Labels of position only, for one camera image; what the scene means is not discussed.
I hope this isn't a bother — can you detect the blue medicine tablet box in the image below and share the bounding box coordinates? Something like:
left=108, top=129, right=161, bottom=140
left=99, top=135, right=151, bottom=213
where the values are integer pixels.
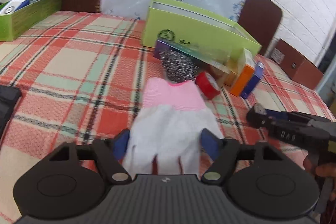
left=240, top=61, right=265, bottom=99

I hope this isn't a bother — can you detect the white glove with pink cuff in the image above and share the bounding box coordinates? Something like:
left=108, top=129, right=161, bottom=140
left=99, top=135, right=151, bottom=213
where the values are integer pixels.
left=122, top=77, right=223, bottom=177

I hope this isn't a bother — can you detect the person's right hand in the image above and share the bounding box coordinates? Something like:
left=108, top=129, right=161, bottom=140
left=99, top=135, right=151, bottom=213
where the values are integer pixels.
left=303, top=155, right=336, bottom=224

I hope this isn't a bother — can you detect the small gold box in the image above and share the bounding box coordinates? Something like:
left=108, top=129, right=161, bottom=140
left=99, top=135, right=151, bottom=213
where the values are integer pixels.
left=224, top=59, right=238, bottom=86

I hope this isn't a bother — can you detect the orange white medicine box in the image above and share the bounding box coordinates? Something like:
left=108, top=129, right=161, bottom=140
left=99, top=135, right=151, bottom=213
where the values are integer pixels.
left=230, top=49, right=255, bottom=96

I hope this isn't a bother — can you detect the red tape roll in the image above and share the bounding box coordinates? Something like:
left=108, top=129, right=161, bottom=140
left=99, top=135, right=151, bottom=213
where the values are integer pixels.
left=195, top=71, right=221, bottom=100

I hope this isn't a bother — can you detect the long gold teal box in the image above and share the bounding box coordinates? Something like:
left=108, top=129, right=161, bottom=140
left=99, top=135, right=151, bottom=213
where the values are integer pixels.
left=153, top=38, right=230, bottom=75

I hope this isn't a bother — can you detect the brown cardboard box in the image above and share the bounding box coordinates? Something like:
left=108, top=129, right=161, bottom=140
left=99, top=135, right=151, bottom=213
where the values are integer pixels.
left=270, top=39, right=323, bottom=90

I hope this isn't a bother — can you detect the steel wool scrubber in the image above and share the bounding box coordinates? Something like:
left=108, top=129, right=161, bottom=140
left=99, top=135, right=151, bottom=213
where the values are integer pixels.
left=160, top=50, right=198, bottom=83

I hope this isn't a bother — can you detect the black device at left edge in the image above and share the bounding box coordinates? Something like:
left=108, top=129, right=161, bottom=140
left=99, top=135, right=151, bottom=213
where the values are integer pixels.
left=0, top=85, right=22, bottom=137

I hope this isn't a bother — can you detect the light green open cardboard box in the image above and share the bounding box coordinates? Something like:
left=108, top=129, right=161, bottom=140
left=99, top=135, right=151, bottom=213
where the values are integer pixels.
left=141, top=0, right=261, bottom=60

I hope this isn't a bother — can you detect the dark green box at left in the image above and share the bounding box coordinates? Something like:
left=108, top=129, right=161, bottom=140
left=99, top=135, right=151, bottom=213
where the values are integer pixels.
left=1, top=0, right=62, bottom=42

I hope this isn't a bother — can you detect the white blue box in bin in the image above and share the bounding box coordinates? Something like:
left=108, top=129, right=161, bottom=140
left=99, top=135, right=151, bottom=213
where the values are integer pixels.
left=1, top=0, right=30, bottom=15

